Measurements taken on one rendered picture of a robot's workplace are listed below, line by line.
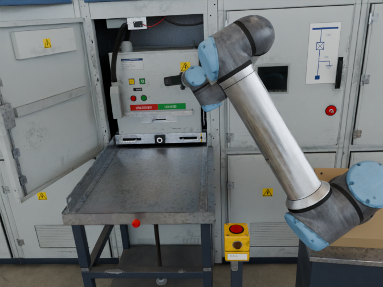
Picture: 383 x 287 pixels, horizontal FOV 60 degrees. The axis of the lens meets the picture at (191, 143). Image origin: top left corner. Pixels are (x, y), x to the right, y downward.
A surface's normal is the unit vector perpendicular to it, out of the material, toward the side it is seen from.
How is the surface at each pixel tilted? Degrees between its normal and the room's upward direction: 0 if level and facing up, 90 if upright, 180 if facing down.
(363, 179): 44
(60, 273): 0
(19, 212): 90
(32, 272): 0
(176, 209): 0
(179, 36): 90
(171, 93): 90
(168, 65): 90
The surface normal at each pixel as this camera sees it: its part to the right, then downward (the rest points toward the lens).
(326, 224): 0.00, 0.04
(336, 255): -0.05, -0.93
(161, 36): -0.05, 0.36
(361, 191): -0.06, -0.41
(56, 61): 0.93, 0.09
